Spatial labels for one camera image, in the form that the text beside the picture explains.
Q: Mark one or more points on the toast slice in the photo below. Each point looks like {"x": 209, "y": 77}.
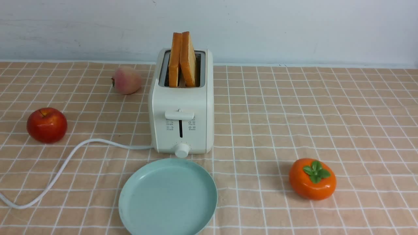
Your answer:
{"x": 174, "y": 60}
{"x": 188, "y": 61}

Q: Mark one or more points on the white two-slot toaster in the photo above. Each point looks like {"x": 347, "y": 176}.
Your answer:
{"x": 182, "y": 118}

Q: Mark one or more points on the light blue plate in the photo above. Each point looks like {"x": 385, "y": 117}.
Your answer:
{"x": 168, "y": 197}

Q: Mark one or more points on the pink peach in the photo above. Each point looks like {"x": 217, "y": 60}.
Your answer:
{"x": 126, "y": 80}

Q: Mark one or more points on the orange persimmon with green leaves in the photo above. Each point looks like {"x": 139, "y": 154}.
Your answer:
{"x": 312, "y": 179}

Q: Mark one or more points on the checkered orange tablecloth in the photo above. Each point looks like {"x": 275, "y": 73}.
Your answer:
{"x": 362, "y": 123}

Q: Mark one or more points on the red apple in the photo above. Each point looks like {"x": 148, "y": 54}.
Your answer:
{"x": 47, "y": 125}

